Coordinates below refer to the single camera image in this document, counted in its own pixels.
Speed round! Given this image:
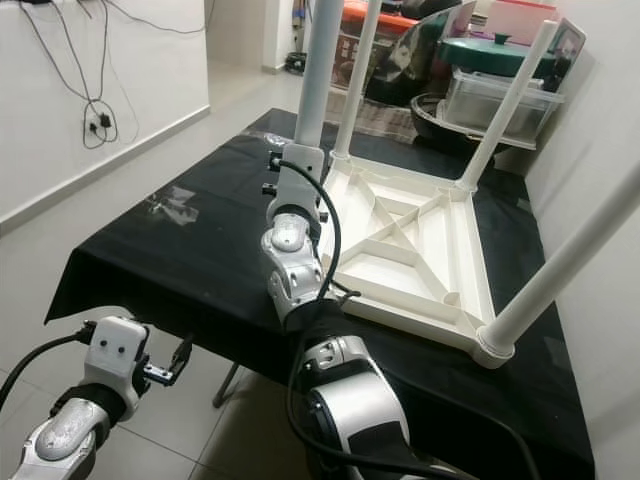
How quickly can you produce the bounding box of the black coiled hose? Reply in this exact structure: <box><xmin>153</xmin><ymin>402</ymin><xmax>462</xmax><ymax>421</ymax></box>
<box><xmin>283</xmin><ymin>52</ymin><xmax>309</xmax><ymax>76</ymax></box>

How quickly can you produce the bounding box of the white plastic table top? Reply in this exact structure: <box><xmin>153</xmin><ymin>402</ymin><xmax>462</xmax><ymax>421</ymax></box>
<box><xmin>265</xmin><ymin>150</ymin><xmax>516</xmax><ymax>366</ymax></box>

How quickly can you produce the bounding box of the pink purple container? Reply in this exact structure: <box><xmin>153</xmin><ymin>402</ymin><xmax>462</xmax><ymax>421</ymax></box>
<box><xmin>485</xmin><ymin>0</ymin><xmax>561</xmax><ymax>43</ymax></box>

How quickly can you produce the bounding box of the flat clear tape patch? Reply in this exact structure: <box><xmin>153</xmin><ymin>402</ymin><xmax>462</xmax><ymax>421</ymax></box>
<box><xmin>145</xmin><ymin>188</ymin><xmax>206</xmax><ymax>229</ymax></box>

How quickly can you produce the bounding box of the clear bin with orange lid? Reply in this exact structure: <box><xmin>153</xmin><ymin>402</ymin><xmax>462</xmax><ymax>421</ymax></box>
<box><xmin>335</xmin><ymin>0</ymin><xmax>421</xmax><ymax>91</ymax></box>

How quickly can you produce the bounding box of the white plastic table leg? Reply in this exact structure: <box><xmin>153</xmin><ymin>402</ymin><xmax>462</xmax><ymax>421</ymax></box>
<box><xmin>265</xmin><ymin>0</ymin><xmax>346</xmax><ymax>306</ymax></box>
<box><xmin>457</xmin><ymin>20</ymin><xmax>558</xmax><ymax>193</ymax></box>
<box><xmin>473</xmin><ymin>160</ymin><xmax>640</xmax><ymax>368</ymax></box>
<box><xmin>332</xmin><ymin>0</ymin><xmax>384</xmax><ymax>163</ymax></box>

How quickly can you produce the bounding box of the clear plastic food container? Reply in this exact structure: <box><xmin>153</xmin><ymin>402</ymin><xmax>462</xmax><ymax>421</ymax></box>
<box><xmin>440</xmin><ymin>70</ymin><xmax>566</xmax><ymax>149</ymax></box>

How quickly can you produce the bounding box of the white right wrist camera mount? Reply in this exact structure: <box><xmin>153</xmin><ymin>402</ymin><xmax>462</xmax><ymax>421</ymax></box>
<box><xmin>268</xmin><ymin>145</ymin><xmax>326</xmax><ymax>236</ymax></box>

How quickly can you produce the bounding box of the green round pot lid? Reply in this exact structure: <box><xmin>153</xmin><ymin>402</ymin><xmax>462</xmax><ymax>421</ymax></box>
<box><xmin>438</xmin><ymin>33</ymin><xmax>556</xmax><ymax>79</ymax></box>

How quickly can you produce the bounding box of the thin black floor cable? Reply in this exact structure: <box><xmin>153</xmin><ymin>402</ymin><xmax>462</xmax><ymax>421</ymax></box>
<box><xmin>20</xmin><ymin>0</ymin><xmax>136</xmax><ymax>151</ymax></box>
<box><xmin>105</xmin><ymin>0</ymin><xmax>211</xmax><ymax>36</ymax></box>

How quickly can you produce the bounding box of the patterned cloth covered bench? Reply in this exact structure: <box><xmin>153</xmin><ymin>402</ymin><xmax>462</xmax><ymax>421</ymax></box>
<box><xmin>300</xmin><ymin>80</ymin><xmax>421</xmax><ymax>141</ymax></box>

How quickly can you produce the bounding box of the crumpled clear tape piece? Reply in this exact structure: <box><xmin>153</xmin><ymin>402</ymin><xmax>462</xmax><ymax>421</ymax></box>
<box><xmin>240</xmin><ymin>130</ymin><xmax>291</xmax><ymax>148</ymax></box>

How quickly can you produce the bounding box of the black tablecloth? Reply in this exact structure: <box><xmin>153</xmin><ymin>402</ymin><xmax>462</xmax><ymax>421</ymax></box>
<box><xmin>45</xmin><ymin>108</ymin><xmax>596</xmax><ymax>479</ymax></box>

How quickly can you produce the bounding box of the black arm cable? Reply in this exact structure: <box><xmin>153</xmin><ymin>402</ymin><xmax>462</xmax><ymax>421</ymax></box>
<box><xmin>0</xmin><ymin>320</ymin><xmax>96</xmax><ymax>411</ymax></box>
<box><xmin>280</xmin><ymin>160</ymin><xmax>461</xmax><ymax>480</ymax></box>

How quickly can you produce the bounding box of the shiny black plastic bag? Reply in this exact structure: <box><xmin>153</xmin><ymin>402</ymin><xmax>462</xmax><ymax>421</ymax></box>
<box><xmin>365</xmin><ymin>0</ymin><xmax>476</xmax><ymax>106</ymax></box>

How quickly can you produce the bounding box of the grey metal folding table leg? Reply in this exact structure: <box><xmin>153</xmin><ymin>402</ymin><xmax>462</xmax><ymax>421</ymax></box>
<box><xmin>213</xmin><ymin>362</ymin><xmax>243</xmax><ymax>409</ymax></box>

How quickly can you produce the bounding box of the black wall power plug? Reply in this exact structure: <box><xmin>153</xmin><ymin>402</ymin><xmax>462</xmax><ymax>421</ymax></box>
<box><xmin>92</xmin><ymin>110</ymin><xmax>117</xmax><ymax>137</ymax></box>

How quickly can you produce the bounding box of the dark green tray with label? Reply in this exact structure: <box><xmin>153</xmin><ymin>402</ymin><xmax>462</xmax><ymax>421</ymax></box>
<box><xmin>550</xmin><ymin>18</ymin><xmax>589</xmax><ymax>91</ymax></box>

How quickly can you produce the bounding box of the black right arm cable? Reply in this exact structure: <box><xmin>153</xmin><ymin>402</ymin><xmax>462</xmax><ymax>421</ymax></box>
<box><xmin>280</xmin><ymin>160</ymin><xmax>461</xmax><ymax>480</ymax></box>

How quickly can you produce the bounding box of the long black tether cable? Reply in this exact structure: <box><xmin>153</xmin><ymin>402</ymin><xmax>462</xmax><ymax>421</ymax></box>
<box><xmin>410</xmin><ymin>370</ymin><xmax>546</xmax><ymax>480</ymax></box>

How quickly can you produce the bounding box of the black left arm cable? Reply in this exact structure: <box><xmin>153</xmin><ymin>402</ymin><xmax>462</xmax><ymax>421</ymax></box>
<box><xmin>0</xmin><ymin>320</ymin><xmax>96</xmax><ymax>411</ymax></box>

